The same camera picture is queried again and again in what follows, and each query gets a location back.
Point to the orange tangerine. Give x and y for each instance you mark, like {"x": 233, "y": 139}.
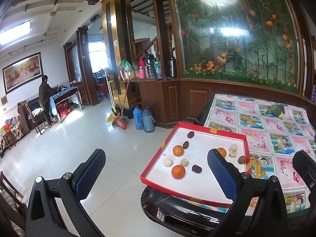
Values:
{"x": 178, "y": 171}
{"x": 222, "y": 151}
{"x": 178, "y": 150}

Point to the beige peeled fruit chunk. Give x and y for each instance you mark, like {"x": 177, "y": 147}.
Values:
{"x": 233, "y": 151}

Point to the gold black pillar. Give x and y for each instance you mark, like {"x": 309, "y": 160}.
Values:
{"x": 120, "y": 45}

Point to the dark red jujube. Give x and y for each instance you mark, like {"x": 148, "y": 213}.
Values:
{"x": 190, "y": 135}
{"x": 197, "y": 169}
{"x": 186, "y": 144}

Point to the grey blue thermos flask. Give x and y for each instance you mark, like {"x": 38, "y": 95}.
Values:
{"x": 148, "y": 120}

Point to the framed wall painting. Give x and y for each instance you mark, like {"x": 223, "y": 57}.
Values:
{"x": 22, "y": 72}

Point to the yellow broom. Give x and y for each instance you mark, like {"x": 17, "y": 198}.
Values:
{"x": 114, "y": 113}

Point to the glass flower display panel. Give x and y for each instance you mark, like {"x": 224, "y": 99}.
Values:
{"x": 248, "y": 41}

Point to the purple bottles pair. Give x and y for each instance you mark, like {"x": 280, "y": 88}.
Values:
{"x": 313, "y": 94}

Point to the black steel thermos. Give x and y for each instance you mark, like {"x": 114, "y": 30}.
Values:
{"x": 172, "y": 67}

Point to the brown round longan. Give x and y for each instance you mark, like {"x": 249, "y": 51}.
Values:
{"x": 242, "y": 160}

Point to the red white tray box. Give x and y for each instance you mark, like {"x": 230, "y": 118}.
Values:
{"x": 202, "y": 188}

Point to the green plastic bag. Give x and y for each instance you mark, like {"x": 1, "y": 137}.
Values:
{"x": 126, "y": 66}

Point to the red dustpan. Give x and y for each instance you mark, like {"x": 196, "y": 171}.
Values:
{"x": 121, "y": 122}

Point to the brown wooden cabinet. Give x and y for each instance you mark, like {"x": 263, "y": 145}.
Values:
{"x": 184, "y": 99}

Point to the wooden chair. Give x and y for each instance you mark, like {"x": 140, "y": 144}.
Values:
{"x": 37, "y": 118}

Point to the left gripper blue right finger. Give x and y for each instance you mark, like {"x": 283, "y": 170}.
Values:
{"x": 225, "y": 173}

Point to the person in dark jacket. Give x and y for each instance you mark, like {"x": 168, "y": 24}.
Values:
{"x": 45, "y": 92}

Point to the colourful fruit print tablecloth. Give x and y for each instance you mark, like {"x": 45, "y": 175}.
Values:
{"x": 272, "y": 142}

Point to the dark side table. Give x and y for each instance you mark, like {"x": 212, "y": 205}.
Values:
{"x": 64, "y": 96}

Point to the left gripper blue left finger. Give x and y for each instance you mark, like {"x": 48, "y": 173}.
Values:
{"x": 87, "y": 173}

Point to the pink bottle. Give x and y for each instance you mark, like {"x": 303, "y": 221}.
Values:
{"x": 141, "y": 66}

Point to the green leafy cabbage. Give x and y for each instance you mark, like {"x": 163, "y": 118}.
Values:
{"x": 277, "y": 110}

